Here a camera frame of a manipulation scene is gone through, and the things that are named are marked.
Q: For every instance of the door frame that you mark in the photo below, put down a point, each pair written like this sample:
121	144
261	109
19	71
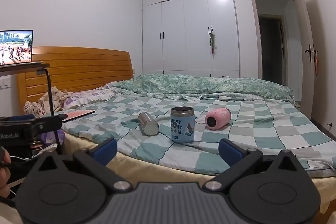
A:
254	29

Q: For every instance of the pink notebook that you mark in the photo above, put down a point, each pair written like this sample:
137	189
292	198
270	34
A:
78	115

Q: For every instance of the white charger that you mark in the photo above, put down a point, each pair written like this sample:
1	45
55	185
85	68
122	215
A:
48	148

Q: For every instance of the purple floral pillow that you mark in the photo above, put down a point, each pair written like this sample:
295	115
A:
89	96

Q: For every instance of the yellow bed sheet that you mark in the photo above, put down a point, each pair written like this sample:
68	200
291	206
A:
170	171

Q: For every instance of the stainless steel cup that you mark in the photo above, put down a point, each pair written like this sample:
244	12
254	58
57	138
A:
148	124

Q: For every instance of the white wardrobe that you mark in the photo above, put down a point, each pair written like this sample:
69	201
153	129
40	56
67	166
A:
183	29

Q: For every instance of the white door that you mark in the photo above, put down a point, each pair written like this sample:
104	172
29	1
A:
302	29

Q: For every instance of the wooden headboard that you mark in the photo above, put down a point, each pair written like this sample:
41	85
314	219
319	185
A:
78	66

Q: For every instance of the person's left hand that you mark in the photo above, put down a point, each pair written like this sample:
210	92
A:
4	176

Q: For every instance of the white wall switch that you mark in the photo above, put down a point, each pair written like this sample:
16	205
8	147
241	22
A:
5	82

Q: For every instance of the hanging cloth ornament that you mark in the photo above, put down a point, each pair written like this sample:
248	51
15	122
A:
212	41

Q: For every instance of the blue printed cup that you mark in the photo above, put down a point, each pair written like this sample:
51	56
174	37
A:
183	127

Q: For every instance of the black laptop stand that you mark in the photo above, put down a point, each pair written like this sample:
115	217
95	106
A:
26	66

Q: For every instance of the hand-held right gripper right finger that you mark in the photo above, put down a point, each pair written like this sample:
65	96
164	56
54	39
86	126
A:
230	152

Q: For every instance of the green floral duvet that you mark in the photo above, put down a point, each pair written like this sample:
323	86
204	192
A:
197	85

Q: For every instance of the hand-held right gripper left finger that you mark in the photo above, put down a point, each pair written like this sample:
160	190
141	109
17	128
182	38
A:
106	151

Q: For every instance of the checkered blanket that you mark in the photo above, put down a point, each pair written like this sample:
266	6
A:
262	134

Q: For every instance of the person's white clothing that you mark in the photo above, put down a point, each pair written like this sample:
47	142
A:
8	213

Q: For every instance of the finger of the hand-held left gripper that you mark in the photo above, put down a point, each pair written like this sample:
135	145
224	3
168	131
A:
50	122

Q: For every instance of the pink cup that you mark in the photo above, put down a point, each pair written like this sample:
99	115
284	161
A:
218	119

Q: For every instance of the purple tissue packet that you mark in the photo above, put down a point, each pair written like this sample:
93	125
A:
50	138

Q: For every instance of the cream floral cloth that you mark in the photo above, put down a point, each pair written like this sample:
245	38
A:
56	98

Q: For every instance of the red dotted pillow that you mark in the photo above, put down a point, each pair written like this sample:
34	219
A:
32	108

